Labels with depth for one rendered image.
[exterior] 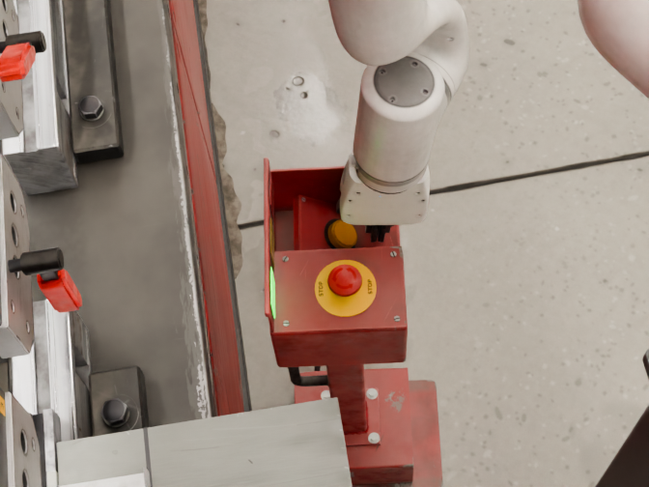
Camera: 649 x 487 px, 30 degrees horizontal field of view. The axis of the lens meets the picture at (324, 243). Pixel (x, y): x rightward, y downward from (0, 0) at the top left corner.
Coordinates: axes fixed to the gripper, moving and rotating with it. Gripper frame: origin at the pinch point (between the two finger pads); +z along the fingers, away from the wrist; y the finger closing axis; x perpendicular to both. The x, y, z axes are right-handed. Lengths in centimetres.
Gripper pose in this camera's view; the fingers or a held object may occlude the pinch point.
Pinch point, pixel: (378, 224)
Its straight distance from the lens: 146.5
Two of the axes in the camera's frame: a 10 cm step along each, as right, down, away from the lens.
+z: -0.4, 4.3, 9.0
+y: 10.0, 0.0, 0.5
